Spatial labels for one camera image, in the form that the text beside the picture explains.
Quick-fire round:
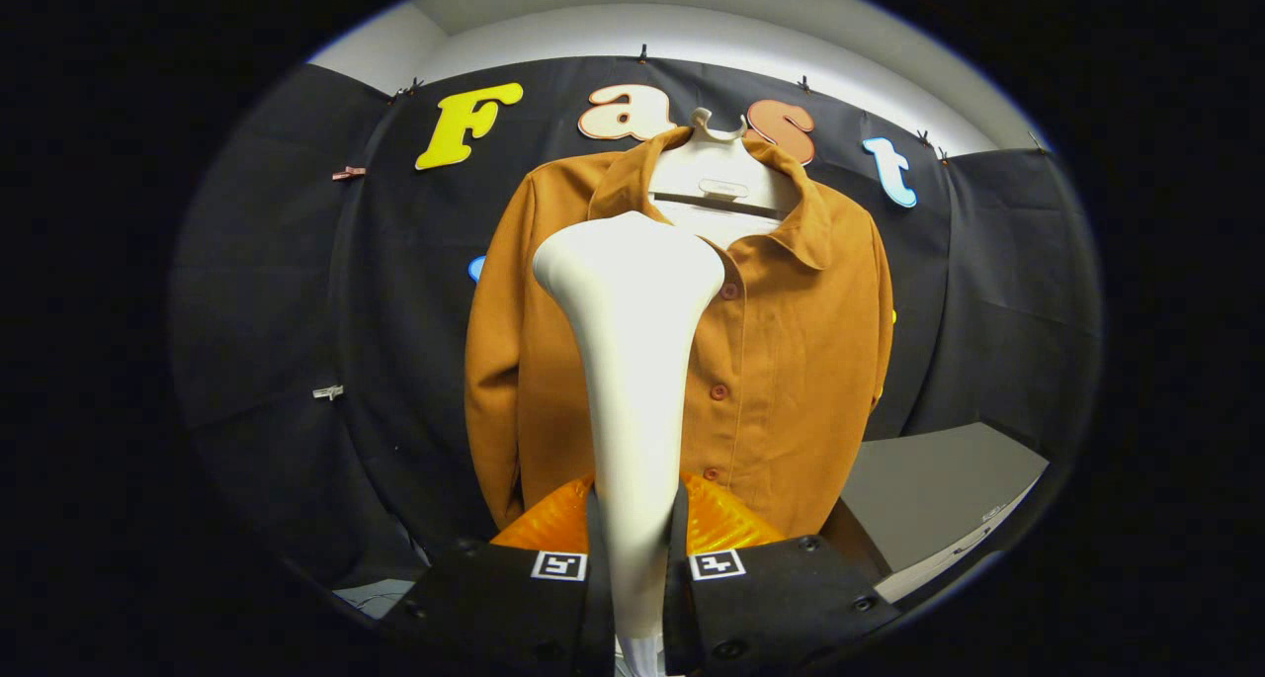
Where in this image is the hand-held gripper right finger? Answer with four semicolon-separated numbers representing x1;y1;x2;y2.
664;474;902;677

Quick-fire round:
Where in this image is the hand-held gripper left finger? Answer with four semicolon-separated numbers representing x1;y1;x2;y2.
380;474;616;677

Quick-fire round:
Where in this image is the white garment steamer head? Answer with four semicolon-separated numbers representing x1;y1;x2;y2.
532;211;727;638

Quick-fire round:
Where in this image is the orange-brown button shirt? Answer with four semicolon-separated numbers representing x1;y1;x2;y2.
463;127;895;540

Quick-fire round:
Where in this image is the white clothes hanger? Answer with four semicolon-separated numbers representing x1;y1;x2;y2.
647;107;801;218

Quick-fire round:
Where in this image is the grey drawer cabinet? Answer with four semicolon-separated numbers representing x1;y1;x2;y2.
820;422;1051;604

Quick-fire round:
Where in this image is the black backdrop cloth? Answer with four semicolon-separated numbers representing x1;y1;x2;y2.
168;54;1106;599

